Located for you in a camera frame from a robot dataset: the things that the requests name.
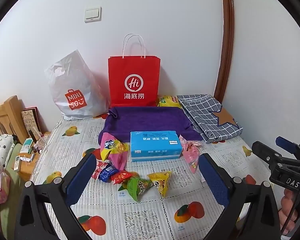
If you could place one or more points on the wooden headboard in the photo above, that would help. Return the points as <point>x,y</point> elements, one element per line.
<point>11,121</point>

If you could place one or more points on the green triangular snack packet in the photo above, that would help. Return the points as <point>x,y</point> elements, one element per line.
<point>136,186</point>

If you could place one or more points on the white Miniso plastic bag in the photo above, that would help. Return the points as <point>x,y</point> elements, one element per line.
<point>74,89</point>

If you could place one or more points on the red white candy packet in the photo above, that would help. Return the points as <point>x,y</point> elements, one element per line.
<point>100,166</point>

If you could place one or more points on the brown patterned box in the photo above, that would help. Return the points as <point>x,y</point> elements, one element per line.
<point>31,121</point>

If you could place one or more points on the right hand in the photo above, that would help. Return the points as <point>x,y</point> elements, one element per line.
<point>287,202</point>

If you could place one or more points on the yellow triangular snack packet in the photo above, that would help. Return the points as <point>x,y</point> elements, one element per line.
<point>161,181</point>

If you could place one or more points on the fruit print tablecloth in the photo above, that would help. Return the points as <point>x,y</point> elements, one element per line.
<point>188,211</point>

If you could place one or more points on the blue snack packet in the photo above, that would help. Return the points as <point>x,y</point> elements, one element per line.
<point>107,172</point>

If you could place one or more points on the yellow chips bag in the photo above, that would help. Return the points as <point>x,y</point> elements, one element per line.
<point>168,101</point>

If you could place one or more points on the white remote control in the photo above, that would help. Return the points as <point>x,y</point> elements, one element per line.
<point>17,163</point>

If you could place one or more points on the pink snack packet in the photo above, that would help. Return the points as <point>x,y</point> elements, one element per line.
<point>190,152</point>

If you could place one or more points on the pink yellow snack bag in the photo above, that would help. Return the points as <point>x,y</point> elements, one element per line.
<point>114,151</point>

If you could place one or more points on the brown wooden door frame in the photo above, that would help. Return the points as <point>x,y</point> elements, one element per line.
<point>226,50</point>

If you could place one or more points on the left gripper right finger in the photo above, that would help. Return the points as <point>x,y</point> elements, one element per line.
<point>262,219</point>

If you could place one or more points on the blue tissue pack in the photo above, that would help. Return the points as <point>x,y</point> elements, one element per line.
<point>154,145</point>

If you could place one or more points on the red snack packet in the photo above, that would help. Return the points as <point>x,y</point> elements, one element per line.
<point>120,177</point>

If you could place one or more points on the floral pillow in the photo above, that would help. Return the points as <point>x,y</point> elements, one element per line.
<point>6,147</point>

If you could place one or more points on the red paper shopping bag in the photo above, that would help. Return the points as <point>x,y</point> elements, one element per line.
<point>133,80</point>

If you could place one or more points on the grey checked star cloth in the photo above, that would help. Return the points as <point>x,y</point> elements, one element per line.
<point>210,119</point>

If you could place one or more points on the wooden bedside table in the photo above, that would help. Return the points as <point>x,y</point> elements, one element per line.
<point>29,152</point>

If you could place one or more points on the white wall switch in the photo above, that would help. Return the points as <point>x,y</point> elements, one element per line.
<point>92,14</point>

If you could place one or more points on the purple towel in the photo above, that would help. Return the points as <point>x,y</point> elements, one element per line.
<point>121,121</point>

